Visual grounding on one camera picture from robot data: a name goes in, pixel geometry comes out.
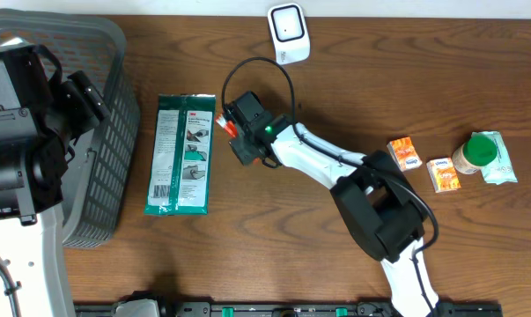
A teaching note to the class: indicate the orange tissue pack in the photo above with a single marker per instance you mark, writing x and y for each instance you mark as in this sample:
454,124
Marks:
404,154
443,175

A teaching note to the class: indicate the mint green wipes packet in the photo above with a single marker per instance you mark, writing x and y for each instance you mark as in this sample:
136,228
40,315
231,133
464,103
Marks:
500,170

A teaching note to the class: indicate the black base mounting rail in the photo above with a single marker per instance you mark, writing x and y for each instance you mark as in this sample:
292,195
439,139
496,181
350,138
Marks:
144,303

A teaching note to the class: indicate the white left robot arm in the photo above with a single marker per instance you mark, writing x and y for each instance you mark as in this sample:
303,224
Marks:
42,115

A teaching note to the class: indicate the dark green package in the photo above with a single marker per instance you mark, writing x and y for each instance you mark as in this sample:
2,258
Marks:
180,168

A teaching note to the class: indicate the grey plastic mesh basket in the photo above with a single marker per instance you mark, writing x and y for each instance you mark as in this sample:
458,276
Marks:
99,169

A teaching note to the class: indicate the red and white package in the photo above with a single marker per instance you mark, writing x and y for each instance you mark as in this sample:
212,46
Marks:
243,149

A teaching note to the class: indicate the white barcode scanner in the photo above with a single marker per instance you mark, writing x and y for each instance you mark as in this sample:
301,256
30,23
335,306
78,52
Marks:
291,41

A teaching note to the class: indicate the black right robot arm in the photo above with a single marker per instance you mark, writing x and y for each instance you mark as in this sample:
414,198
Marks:
382,212

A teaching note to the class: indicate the green lidded small jar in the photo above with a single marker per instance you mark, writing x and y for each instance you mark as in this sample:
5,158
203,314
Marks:
475,154

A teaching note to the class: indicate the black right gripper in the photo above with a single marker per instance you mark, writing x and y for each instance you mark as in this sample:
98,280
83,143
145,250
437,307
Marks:
237,146

